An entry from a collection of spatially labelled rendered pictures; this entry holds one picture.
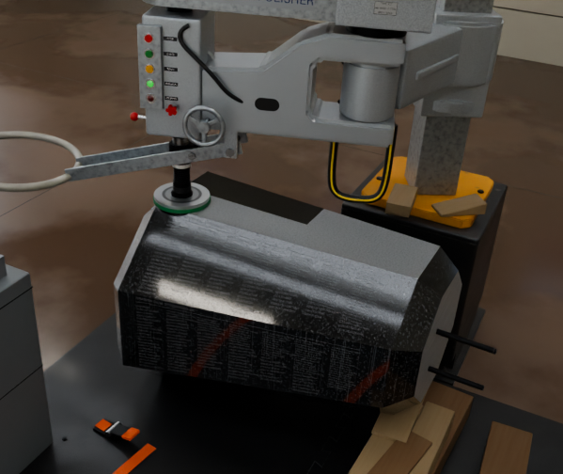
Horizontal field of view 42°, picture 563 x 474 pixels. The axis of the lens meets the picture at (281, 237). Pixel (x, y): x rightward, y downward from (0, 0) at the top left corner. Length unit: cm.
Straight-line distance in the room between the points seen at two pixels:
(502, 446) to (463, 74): 144
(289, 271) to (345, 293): 21
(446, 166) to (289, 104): 95
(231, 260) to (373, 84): 79
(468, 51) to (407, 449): 150
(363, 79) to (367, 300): 73
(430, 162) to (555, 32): 539
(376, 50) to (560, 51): 614
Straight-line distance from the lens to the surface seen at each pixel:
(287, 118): 253
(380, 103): 251
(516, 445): 310
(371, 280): 250
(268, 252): 261
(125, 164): 279
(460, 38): 293
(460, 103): 305
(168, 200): 279
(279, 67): 248
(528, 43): 852
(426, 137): 314
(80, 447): 306
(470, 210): 313
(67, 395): 328
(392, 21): 239
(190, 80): 254
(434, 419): 292
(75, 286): 396
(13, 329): 265
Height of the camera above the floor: 219
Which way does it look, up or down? 30 degrees down
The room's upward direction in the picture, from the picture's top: 4 degrees clockwise
